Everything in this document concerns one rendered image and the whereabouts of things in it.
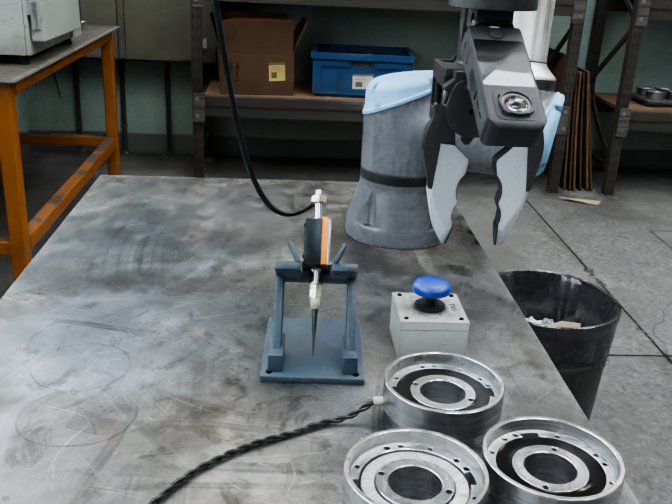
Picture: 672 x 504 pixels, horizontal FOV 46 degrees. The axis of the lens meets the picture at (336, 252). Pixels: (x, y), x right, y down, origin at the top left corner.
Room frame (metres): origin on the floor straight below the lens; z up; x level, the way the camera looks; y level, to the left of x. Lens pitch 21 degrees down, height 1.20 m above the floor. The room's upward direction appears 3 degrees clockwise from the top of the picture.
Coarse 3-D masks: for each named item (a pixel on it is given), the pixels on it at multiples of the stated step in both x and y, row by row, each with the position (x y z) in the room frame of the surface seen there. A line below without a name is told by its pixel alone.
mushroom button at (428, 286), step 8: (416, 280) 0.75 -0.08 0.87; (424, 280) 0.75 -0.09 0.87; (432, 280) 0.75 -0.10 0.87; (440, 280) 0.75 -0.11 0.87; (416, 288) 0.74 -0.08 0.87; (424, 288) 0.74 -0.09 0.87; (432, 288) 0.73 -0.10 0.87; (440, 288) 0.74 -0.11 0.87; (448, 288) 0.74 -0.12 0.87; (424, 296) 0.73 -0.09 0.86; (432, 296) 0.73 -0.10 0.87; (440, 296) 0.73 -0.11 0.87; (432, 304) 0.74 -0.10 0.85
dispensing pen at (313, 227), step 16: (320, 192) 0.77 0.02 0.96; (320, 208) 0.76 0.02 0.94; (304, 224) 0.74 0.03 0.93; (320, 224) 0.74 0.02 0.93; (304, 240) 0.73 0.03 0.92; (320, 240) 0.73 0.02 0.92; (304, 256) 0.72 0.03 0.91; (320, 256) 0.72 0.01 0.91; (320, 272) 0.72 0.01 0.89; (320, 288) 0.72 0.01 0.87
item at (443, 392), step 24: (408, 360) 0.65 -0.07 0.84; (432, 360) 0.66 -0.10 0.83; (456, 360) 0.66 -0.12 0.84; (384, 384) 0.60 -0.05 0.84; (432, 384) 0.63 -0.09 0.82; (456, 384) 0.62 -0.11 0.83; (384, 408) 0.60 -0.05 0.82; (408, 408) 0.57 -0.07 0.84; (456, 408) 0.58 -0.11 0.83; (480, 408) 0.57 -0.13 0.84; (456, 432) 0.56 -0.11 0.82; (480, 432) 0.56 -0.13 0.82
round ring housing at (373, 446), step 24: (384, 432) 0.52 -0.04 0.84; (408, 432) 0.53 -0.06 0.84; (432, 432) 0.53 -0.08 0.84; (360, 456) 0.51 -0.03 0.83; (456, 456) 0.51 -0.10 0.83; (360, 480) 0.49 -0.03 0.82; (384, 480) 0.48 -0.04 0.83; (408, 480) 0.50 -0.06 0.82; (432, 480) 0.49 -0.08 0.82; (480, 480) 0.49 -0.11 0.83
